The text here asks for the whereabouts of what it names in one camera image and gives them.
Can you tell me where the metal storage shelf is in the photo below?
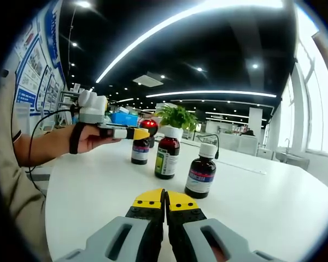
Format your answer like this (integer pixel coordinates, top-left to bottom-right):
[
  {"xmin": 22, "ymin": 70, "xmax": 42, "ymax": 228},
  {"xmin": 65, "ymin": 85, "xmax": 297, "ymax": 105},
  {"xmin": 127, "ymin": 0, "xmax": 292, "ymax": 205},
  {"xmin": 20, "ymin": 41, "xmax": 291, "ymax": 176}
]
[{"xmin": 56, "ymin": 83, "xmax": 81, "ymax": 128}]

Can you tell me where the green potted plant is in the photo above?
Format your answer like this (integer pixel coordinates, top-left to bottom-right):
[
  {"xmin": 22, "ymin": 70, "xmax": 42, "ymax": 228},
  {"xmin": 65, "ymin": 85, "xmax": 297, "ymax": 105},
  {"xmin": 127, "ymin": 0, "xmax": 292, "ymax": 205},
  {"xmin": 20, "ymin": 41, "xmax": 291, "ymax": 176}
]
[{"xmin": 155, "ymin": 105, "xmax": 200, "ymax": 142}]

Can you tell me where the white office chair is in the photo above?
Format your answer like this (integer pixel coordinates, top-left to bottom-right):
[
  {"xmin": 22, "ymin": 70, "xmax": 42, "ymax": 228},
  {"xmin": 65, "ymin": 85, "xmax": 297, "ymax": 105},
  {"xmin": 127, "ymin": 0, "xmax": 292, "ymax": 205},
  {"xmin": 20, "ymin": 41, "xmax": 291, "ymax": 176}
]
[{"xmin": 239, "ymin": 135, "xmax": 259, "ymax": 156}]

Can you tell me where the white power strip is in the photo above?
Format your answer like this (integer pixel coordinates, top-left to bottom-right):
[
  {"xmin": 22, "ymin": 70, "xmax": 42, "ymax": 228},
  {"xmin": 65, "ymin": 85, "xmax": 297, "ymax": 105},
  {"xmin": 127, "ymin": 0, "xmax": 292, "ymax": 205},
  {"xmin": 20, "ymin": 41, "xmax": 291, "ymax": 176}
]
[{"xmin": 217, "ymin": 159, "xmax": 267, "ymax": 175}]

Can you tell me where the ceiling light strip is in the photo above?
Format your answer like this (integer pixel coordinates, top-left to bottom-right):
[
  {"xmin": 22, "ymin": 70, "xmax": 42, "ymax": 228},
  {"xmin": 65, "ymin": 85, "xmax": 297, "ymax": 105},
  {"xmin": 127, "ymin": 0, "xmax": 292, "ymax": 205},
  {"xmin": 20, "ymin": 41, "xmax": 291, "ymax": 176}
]
[{"xmin": 145, "ymin": 91, "xmax": 277, "ymax": 99}]

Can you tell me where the white table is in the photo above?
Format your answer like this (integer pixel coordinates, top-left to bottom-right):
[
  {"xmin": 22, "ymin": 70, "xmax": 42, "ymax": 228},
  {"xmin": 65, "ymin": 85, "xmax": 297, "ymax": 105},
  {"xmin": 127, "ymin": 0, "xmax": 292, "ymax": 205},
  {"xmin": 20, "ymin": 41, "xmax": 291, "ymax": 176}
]
[{"xmin": 45, "ymin": 130, "xmax": 328, "ymax": 262}]

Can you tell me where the black cable with plug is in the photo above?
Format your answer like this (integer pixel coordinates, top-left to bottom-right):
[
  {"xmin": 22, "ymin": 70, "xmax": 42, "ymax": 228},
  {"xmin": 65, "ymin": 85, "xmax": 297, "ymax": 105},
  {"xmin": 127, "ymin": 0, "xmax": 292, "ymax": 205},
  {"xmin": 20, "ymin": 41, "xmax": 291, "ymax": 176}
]
[{"xmin": 199, "ymin": 133, "xmax": 221, "ymax": 160}]

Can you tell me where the person's beige shirt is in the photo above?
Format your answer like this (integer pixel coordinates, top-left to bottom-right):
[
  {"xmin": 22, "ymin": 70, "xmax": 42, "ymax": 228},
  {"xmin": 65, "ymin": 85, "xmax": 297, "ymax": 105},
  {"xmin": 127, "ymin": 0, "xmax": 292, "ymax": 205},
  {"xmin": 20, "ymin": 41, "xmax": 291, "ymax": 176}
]
[{"xmin": 0, "ymin": 69, "xmax": 52, "ymax": 262}]

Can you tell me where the blue white wall poster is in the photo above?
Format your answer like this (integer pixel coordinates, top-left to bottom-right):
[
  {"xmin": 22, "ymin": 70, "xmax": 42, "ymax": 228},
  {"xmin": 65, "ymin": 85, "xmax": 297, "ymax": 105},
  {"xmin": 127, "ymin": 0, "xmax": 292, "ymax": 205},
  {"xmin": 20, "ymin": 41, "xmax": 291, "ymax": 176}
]
[{"xmin": 13, "ymin": 0, "xmax": 68, "ymax": 118}]

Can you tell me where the small dark medicine bottle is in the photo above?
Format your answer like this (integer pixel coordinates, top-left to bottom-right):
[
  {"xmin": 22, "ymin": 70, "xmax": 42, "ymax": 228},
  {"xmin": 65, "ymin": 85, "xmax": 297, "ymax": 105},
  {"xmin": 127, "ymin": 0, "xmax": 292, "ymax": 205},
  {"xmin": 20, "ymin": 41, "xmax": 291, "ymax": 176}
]
[
  {"xmin": 131, "ymin": 138, "xmax": 150, "ymax": 165},
  {"xmin": 184, "ymin": 143, "xmax": 218, "ymax": 199}
]

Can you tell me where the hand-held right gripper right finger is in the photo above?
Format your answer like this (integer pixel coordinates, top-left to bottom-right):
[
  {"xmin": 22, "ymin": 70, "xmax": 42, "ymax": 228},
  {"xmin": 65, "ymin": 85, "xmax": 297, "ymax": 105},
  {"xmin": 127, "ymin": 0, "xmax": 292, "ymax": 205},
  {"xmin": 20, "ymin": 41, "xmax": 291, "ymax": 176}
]
[{"xmin": 165, "ymin": 190, "xmax": 285, "ymax": 262}]

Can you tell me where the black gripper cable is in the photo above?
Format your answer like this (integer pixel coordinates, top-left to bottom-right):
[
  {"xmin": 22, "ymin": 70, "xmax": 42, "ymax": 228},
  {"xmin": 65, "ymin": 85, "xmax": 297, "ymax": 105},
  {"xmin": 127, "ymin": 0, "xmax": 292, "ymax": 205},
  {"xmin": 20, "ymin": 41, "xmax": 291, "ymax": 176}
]
[{"xmin": 27, "ymin": 108, "xmax": 81, "ymax": 195}]

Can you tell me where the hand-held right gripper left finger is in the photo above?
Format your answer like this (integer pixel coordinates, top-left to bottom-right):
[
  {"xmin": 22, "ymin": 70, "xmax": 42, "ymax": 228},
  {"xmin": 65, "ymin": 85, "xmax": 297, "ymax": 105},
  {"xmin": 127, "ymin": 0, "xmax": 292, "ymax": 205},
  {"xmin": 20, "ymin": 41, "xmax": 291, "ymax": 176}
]
[{"xmin": 54, "ymin": 187, "xmax": 166, "ymax": 262}]

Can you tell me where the long curved ceiling light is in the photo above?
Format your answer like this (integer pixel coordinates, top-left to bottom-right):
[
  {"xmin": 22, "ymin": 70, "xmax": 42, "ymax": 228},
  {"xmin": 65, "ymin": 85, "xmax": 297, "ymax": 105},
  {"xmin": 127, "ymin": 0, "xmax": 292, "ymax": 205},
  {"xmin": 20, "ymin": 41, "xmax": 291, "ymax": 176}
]
[{"xmin": 95, "ymin": 0, "xmax": 284, "ymax": 84}]

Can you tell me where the tall red medicine bottle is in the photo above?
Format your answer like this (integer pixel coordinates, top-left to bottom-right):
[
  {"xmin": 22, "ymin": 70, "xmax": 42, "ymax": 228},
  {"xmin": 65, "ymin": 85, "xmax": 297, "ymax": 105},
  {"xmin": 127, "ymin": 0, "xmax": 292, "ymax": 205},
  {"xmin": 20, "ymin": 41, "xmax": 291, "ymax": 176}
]
[{"xmin": 154, "ymin": 126, "xmax": 180, "ymax": 180}]

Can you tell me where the black barcode scanner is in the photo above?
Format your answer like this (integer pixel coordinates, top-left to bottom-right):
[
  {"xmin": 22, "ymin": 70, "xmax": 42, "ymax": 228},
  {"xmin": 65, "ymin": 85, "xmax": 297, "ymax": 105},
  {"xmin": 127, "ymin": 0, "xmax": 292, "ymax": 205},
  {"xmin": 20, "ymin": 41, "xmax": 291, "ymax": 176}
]
[{"xmin": 140, "ymin": 118, "xmax": 160, "ymax": 150}]

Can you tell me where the steel sink with faucet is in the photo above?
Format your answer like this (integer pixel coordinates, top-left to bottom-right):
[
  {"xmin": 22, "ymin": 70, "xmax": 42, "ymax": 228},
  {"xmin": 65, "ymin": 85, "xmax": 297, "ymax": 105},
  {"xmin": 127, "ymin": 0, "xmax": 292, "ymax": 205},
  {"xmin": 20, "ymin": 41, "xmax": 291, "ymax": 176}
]
[{"xmin": 273, "ymin": 138, "xmax": 311, "ymax": 171}]

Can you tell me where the ceiling air vent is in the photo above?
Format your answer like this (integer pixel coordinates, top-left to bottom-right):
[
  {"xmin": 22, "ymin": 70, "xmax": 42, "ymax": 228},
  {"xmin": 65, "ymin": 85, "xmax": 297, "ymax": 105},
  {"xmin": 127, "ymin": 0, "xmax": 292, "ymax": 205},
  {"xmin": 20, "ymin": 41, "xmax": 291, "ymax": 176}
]
[{"xmin": 133, "ymin": 72, "xmax": 165, "ymax": 88}]

